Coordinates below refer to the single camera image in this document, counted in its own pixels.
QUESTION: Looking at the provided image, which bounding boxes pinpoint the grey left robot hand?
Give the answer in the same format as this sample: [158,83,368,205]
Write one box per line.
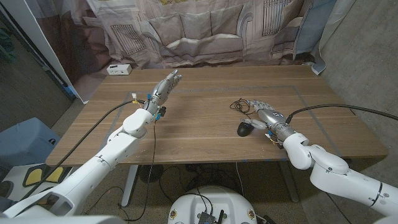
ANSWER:
[143,69,183,115]

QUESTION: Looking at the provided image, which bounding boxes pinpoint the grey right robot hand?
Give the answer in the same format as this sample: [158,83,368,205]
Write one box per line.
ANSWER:
[239,99,297,142]

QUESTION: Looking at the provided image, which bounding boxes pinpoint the black computer mouse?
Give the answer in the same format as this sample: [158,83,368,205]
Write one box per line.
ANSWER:
[236,121,255,138]

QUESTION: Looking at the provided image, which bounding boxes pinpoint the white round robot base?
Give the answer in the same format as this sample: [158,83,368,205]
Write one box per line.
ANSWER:
[167,185,258,224]

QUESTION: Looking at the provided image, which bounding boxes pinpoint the white power strip box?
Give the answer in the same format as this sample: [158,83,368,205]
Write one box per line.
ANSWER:
[106,63,132,76]

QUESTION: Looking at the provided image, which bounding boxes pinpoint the grey table leg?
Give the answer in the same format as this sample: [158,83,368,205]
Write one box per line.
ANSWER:
[278,161,300,203]

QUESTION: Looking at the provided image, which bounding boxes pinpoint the round black floor fan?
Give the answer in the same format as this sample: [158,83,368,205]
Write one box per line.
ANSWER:
[139,164,164,184]

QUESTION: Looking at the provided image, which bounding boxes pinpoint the white table leg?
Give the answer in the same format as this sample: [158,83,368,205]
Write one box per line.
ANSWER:
[120,164,139,206]

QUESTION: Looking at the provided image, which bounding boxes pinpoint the blue cloth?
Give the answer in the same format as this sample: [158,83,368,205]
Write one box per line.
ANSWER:
[292,0,338,62]

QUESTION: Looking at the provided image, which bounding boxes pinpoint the white cloth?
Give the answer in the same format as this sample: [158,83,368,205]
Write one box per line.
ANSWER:
[310,0,357,75]

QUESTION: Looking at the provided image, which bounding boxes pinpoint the white partition board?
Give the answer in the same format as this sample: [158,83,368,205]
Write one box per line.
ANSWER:
[0,0,91,105]

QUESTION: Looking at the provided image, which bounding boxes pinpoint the blue-grey plastic bin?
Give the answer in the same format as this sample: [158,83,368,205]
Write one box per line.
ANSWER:
[0,117,62,170]

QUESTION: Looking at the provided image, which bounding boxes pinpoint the white base with yellow pads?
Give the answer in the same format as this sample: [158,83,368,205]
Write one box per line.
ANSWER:
[0,163,75,202]

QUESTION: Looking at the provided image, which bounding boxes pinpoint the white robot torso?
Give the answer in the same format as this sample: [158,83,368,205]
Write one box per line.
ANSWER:
[0,215,127,224]

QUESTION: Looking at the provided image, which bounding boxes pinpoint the thin black mouse cable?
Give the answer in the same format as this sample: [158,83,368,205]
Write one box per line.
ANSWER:
[229,98,259,116]

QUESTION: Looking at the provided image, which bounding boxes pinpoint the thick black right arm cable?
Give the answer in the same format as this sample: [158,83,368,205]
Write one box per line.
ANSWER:
[285,103,398,124]

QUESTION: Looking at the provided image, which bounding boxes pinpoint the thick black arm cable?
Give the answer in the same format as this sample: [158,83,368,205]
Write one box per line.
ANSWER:
[285,103,398,124]
[20,99,146,200]

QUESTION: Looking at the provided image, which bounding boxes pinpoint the thin black left wrist cable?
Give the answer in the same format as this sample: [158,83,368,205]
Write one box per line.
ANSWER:
[123,118,158,222]

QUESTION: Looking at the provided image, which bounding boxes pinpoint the grey cable under table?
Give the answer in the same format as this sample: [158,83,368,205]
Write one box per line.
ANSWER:
[235,162,246,197]

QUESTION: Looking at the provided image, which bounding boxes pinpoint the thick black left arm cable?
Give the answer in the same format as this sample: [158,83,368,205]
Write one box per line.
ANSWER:
[20,99,146,200]

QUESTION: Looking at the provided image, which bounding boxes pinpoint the black floor cable loop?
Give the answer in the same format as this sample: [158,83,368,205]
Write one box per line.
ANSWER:
[158,166,189,203]

